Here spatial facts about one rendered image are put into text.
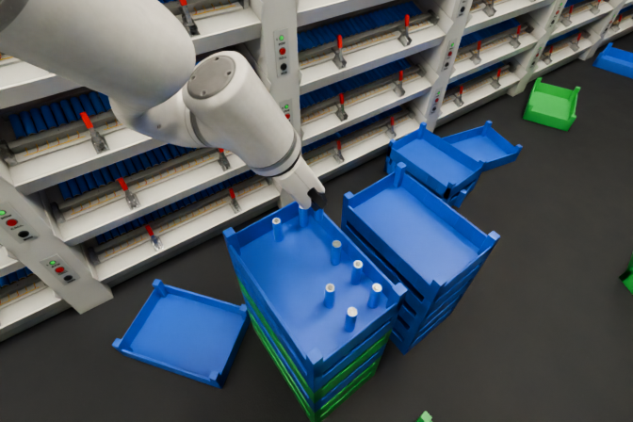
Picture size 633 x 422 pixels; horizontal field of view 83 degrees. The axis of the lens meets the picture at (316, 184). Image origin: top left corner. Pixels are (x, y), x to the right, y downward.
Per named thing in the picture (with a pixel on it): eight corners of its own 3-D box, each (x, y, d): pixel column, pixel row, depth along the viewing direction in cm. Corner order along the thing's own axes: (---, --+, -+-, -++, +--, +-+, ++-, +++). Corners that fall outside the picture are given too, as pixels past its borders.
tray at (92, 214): (274, 158, 116) (279, 136, 103) (71, 247, 92) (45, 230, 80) (245, 112, 121) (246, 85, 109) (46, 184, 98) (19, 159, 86)
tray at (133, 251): (279, 199, 130) (284, 183, 118) (104, 284, 107) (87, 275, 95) (252, 155, 136) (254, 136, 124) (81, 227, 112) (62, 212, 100)
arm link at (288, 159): (228, 144, 52) (239, 154, 54) (259, 179, 47) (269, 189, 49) (270, 105, 52) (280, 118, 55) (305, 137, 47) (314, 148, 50)
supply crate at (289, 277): (400, 310, 66) (408, 289, 60) (313, 381, 58) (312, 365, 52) (307, 209, 83) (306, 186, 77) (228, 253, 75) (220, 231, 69)
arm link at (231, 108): (227, 168, 50) (286, 168, 46) (160, 110, 39) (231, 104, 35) (243, 118, 53) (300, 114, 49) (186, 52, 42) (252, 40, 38)
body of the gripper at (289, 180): (236, 148, 54) (270, 181, 63) (272, 187, 48) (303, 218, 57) (273, 115, 54) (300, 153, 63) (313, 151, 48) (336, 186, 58)
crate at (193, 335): (251, 316, 106) (248, 304, 100) (221, 389, 93) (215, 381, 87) (164, 290, 112) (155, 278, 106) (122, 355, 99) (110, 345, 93)
